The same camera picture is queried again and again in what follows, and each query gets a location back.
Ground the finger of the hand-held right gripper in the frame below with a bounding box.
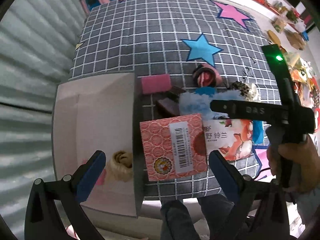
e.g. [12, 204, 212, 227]
[209, 99, 283, 124]

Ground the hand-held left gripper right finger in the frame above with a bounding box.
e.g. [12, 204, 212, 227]
[208, 150, 295, 240]

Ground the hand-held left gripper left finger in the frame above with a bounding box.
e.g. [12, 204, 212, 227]
[24, 150, 107, 240]

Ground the cream polka dot scrunchie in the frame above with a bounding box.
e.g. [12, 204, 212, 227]
[229, 81, 258, 102]

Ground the light blue fluffy scrunchie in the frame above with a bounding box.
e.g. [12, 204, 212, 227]
[179, 86, 242, 120]

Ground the round pink black container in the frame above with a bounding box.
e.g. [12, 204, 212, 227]
[192, 64, 222, 88]

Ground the pink patterned tissue packet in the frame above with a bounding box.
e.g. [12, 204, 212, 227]
[139, 113, 208, 182]

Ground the white cardboard box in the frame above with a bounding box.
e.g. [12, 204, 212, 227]
[51, 71, 145, 218]

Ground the pink sponge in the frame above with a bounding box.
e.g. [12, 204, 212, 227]
[140, 74, 172, 95]

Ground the person's right forearm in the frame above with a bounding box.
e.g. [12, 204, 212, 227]
[287, 189, 320, 240]

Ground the person's right hand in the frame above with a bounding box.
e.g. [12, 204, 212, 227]
[266, 125, 320, 193]

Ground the bright blue cloth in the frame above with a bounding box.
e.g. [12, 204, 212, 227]
[252, 120, 265, 145]

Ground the floral tissue packet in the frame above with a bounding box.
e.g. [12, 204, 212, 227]
[202, 119, 255, 161]

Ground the person's right leg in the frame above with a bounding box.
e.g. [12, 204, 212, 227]
[197, 190, 250, 240]

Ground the person's leg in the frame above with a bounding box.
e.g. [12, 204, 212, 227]
[197, 190, 250, 240]
[160, 199, 200, 240]

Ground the pile of colourful packets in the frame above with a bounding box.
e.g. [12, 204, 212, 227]
[285, 52, 320, 120]

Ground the person's left leg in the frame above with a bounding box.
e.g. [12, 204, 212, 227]
[160, 199, 200, 240]

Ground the mauve scrunchie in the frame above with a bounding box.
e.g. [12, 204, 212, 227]
[156, 97, 181, 117]

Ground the brown cardboard box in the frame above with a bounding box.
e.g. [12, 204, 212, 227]
[286, 31, 307, 50]

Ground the green printed box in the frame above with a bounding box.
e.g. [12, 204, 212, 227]
[272, 17, 287, 33]

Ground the grey checkered star blanket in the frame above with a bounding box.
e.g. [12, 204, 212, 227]
[69, 0, 282, 200]

